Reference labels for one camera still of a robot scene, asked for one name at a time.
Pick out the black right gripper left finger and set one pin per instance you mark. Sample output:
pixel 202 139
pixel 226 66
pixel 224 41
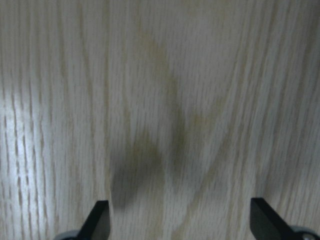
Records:
pixel 97 226

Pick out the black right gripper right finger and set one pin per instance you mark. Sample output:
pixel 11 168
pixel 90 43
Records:
pixel 266 224

